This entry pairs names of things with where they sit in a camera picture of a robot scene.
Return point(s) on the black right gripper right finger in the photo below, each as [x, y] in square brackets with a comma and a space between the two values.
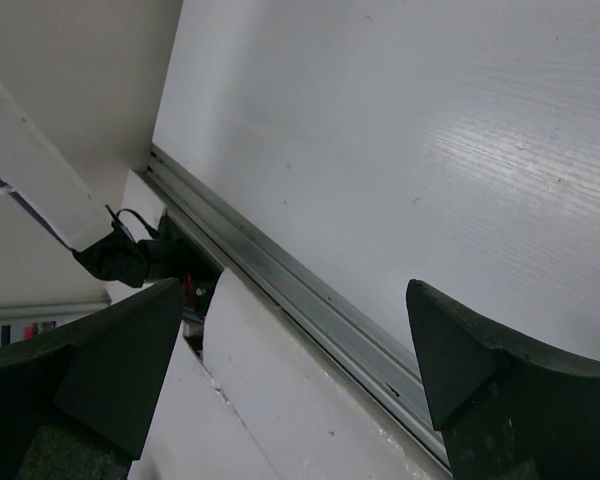
[507, 405]

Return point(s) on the white foil cover panel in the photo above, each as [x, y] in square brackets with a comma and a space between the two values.
[309, 420]

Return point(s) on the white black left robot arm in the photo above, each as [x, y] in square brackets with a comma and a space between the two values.
[41, 181]

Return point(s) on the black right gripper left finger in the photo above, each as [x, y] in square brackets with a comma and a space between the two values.
[78, 402]

